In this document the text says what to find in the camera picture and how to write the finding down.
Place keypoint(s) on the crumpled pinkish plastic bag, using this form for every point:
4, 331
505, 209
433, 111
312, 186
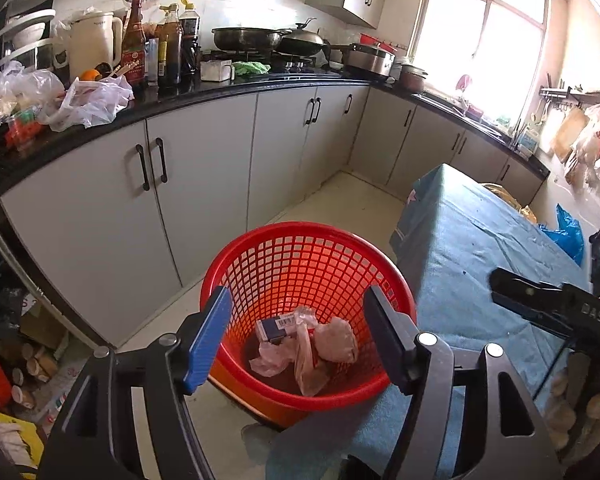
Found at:
337, 340

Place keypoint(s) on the steel electric pot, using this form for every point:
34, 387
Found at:
370, 62

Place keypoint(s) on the wall hook rail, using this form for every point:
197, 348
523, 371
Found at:
555, 92

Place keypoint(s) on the yellow cap dark bottle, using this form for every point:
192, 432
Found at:
170, 45

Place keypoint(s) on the white electric kettle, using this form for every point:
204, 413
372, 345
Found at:
92, 42

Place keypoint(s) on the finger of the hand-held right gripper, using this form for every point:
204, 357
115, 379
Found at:
540, 300

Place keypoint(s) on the cardboard box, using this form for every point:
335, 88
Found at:
42, 327

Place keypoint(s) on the black gas stove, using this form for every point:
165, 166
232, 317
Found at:
280, 66

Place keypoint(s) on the small brown pot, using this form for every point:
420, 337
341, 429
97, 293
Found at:
412, 80

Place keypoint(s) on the steel wok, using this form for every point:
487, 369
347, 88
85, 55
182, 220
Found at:
245, 39

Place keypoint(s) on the crumpled clear plastic wrapper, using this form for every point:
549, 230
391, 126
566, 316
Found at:
272, 360

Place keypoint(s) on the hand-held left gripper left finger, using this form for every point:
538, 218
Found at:
210, 340

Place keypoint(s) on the black wok with lid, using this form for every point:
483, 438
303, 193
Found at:
302, 42

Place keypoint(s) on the red plastic basket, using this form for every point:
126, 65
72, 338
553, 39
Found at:
300, 270

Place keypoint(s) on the orange fruit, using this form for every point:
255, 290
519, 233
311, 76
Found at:
90, 75

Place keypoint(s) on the yellow paper bag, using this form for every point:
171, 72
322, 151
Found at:
10, 435

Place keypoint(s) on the blue plastic bag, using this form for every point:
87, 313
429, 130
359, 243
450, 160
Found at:
567, 235

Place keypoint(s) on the pile of clear plastic bags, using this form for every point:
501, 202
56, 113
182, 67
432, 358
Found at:
15, 90

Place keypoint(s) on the red label sauce bottle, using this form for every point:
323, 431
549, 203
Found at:
134, 55

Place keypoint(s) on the grey base cabinets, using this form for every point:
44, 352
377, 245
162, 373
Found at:
80, 220

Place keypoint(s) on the small blue box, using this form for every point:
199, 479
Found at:
272, 329

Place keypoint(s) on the white box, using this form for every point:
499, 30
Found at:
215, 70

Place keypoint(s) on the long clear plastic wrapper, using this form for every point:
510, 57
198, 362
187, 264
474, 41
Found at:
307, 360

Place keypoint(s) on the window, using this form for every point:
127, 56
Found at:
480, 35

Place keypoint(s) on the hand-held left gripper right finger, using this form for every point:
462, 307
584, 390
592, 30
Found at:
385, 340

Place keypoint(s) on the white and red plastic bag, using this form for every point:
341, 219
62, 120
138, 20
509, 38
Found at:
95, 102

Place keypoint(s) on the blue tablecloth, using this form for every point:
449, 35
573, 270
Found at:
470, 240

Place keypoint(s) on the yellow plastic bag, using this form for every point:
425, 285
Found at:
510, 200

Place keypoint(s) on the person's right hand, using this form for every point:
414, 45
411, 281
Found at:
562, 415

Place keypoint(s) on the green cloth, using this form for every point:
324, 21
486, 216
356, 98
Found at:
250, 67

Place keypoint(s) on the white dish rack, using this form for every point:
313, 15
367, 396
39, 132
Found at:
25, 20

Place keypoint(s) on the hanging plastic bags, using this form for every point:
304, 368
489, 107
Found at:
595, 145

